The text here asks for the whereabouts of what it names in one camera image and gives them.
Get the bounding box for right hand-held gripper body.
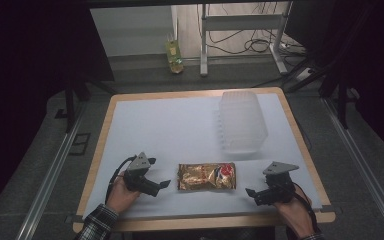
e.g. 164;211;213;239
262;161;300;205

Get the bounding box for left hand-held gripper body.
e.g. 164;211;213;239
123;151;157;194

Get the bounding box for golden snack packet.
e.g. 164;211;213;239
176;161;237;192

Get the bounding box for translucent plastic basket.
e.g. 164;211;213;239
217;90;270;155

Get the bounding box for person's left hand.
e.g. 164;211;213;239
105;171;142;215

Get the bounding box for person's right hand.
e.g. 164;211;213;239
273;185;315;240

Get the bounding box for white table mat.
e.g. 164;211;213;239
83;92;324;220

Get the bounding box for black metal stand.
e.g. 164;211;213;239
54;74;118;134
281;49;361;130

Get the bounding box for yellow-green drink bottle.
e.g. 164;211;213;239
165;32;185;75

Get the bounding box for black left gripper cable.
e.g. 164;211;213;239
104;154;138;205

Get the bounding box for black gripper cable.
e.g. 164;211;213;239
292;182;322;234
104;154;138;205

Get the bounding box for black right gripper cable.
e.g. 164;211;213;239
292;182;322;234

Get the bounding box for metal floor rail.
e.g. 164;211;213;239
322;98;384;239
15;103;89;240

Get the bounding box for black floor cables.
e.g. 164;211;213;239
196;2;309;59

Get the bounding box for white metal desk frame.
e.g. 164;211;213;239
199;1;294;77

